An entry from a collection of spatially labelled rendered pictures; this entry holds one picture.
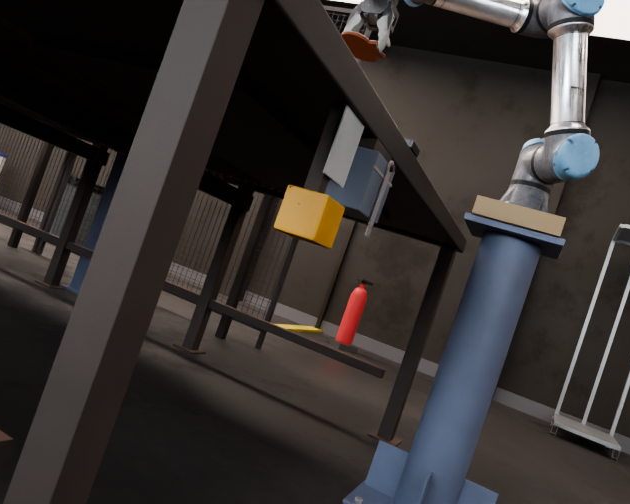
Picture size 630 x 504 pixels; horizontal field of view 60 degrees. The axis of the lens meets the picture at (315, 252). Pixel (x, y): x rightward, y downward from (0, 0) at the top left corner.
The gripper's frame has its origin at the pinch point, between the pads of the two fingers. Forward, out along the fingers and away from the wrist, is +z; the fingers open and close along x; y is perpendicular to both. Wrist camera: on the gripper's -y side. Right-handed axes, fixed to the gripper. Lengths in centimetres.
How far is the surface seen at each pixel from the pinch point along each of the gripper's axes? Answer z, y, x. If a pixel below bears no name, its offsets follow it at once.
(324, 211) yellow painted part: 49, -36, -25
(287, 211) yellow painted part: 51, -36, -19
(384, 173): 34.6, -14.4, -24.0
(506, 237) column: 28, 44, -42
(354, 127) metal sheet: 33, -31, -22
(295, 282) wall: 51, 388, 194
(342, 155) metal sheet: 38, -31, -22
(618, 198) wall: -112, 396, -65
